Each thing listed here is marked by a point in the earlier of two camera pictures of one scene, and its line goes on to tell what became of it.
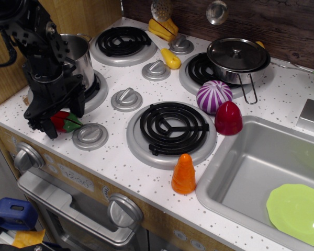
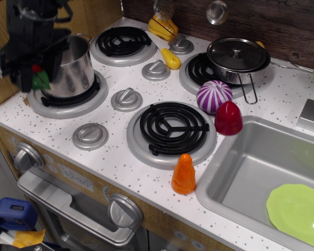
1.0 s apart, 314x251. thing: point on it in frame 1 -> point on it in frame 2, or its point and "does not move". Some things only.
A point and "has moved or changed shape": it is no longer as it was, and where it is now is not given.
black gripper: [51, 89] -> [33, 41]
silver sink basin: [266, 153] does not move
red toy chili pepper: [66, 122] has moved or changed shape
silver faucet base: [312, 117] does not move
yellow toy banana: [167, 30] does not move
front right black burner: [172, 128] does not move
